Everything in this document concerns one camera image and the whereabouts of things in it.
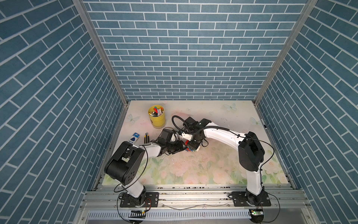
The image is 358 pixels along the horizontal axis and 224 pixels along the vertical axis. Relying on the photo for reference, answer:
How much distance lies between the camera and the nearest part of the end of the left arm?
0.75m

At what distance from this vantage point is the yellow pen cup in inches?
37.9

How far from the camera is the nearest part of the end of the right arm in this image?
0.65 meters

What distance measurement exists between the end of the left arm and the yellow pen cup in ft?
0.57

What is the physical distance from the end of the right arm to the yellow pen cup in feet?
0.88
